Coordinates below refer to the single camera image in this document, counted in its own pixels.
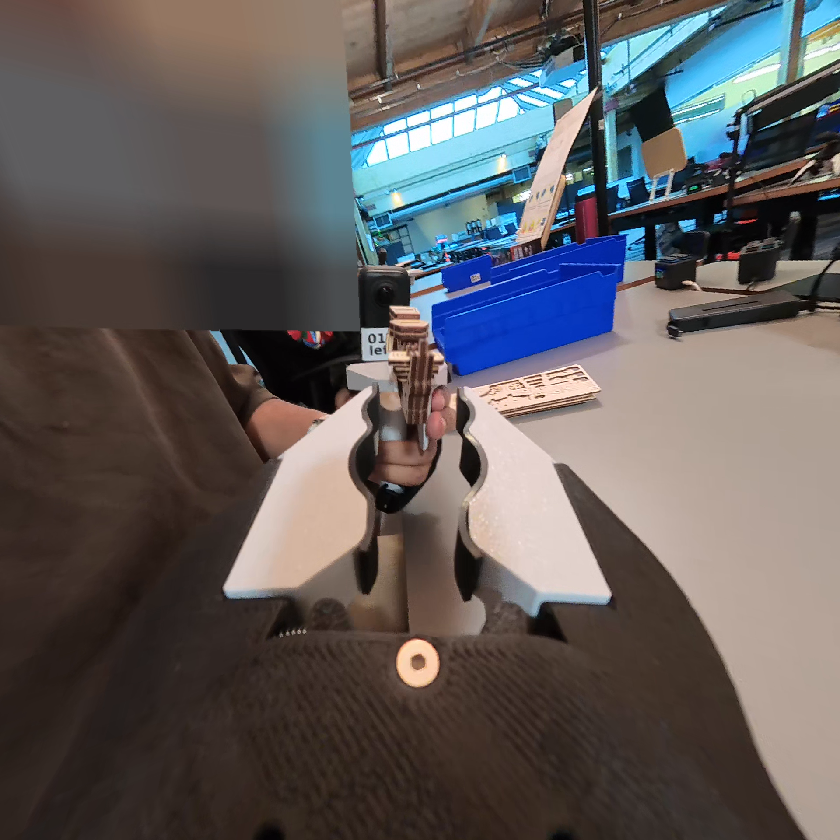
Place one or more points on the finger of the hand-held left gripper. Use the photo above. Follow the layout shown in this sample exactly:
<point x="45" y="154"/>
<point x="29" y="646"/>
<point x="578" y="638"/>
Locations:
<point x="443" y="373"/>
<point x="367" y="377"/>

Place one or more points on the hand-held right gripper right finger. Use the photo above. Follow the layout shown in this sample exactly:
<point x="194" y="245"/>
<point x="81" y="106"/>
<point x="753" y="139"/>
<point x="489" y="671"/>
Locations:
<point x="531" y="525"/>

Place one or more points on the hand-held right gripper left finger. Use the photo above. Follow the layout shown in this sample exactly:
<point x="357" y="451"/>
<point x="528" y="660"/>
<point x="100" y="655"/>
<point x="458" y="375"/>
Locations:
<point x="308" y="512"/>

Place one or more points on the wooden puzzle model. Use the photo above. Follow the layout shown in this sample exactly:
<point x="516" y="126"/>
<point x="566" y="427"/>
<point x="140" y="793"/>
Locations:
<point x="410" y="367"/>

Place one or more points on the person's left forearm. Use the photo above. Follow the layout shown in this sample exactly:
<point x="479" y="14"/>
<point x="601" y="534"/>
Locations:
<point x="282" y="426"/>

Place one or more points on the grey desk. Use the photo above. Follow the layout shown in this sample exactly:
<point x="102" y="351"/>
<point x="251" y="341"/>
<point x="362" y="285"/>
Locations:
<point x="689" y="459"/>

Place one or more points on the person's left hand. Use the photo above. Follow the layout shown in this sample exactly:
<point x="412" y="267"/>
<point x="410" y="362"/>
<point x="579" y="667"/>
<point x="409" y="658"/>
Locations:
<point x="403" y="466"/>

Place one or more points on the blue plastic bin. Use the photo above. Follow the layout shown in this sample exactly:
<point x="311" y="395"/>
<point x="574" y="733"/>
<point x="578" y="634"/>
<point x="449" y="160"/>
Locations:
<point x="584" y="249"/>
<point x="525" y="321"/>

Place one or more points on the stack of wooden puzzle sheets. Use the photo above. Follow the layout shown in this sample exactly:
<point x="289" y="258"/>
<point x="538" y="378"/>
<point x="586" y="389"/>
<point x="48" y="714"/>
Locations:
<point x="544" y="390"/>

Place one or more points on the leaning sign board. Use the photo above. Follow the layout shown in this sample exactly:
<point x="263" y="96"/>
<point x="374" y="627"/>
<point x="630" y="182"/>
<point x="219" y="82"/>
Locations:
<point x="558" y="170"/>

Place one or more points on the black charger box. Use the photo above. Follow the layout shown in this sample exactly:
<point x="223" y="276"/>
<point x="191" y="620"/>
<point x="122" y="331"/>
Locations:
<point x="760" y="262"/>
<point x="676" y="272"/>

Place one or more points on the black pole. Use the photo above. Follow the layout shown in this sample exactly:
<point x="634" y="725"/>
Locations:
<point x="594" y="98"/>

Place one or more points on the black power strip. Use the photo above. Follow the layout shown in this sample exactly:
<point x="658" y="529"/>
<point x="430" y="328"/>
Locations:
<point x="735" y="308"/>

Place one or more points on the long wooden table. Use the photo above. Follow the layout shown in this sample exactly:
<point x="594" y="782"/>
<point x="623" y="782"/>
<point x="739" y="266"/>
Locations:
<point x="695" y="200"/>

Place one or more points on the wooden chair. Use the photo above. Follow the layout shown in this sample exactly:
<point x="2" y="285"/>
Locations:
<point x="663" y="154"/>

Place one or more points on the computer monitor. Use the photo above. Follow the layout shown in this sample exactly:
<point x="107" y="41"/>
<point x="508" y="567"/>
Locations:
<point x="781" y="141"/>

